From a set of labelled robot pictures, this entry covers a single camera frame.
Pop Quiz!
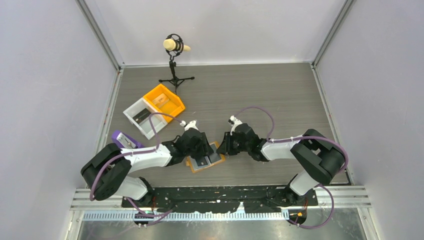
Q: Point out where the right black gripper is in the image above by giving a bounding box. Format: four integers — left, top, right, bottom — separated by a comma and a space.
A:
216, 132, 251, 156

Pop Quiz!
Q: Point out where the black credit card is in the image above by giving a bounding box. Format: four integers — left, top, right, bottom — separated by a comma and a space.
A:
208, 152, 222, 165
195, 156, 210, 168

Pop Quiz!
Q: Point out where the orange leather card holder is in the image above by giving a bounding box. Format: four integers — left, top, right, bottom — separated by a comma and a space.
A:
185, 141, 226, 173

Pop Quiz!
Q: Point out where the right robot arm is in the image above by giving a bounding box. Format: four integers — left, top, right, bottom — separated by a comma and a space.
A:
217, 123, 348, 207

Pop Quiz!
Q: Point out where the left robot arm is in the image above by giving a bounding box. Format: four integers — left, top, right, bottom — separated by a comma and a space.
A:
80, 128, 215, 207

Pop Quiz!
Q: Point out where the card in orange bin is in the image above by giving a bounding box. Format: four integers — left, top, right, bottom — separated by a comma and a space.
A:
152, 93, 170, 108

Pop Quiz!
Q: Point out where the black card in white bin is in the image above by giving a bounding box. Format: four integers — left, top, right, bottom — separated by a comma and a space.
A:
133, 108, 151, 123

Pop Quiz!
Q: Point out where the orange plastic bin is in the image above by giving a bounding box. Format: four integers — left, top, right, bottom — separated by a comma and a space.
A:
142, 83, 186, 117

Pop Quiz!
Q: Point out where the white plastic bin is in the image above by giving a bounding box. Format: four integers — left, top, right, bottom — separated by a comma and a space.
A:
123, 97, 168, 140

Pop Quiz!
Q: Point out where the purple plastic bin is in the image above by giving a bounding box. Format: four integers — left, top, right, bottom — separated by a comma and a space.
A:
111, 130, 144, 149

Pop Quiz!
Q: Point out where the black microphone tripod stand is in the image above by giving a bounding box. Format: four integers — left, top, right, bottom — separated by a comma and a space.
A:
158, 33, 195, 94

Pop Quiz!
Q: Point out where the beige microphone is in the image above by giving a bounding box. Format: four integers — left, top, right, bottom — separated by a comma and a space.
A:
163, 38, 191, 52

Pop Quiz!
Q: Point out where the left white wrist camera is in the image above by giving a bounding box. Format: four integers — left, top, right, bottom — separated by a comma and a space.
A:
179, 120, 199, 131

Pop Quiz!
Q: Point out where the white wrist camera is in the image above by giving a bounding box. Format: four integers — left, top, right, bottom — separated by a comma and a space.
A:
228, 115, 243, 135
179, 120, 199, 131

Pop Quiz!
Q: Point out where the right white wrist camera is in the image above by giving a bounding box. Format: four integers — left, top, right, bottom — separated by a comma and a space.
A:
228, 115, 243, 135

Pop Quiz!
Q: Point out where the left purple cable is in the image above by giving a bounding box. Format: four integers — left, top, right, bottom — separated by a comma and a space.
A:
89, 112, 186, 228

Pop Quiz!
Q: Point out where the purple cable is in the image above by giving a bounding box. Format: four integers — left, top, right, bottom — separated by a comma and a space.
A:
89, 112, 186, 228
231, 105, 350, 230

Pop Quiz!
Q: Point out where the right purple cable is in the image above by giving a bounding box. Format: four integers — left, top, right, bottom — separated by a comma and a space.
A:
231, 105, 350, 230

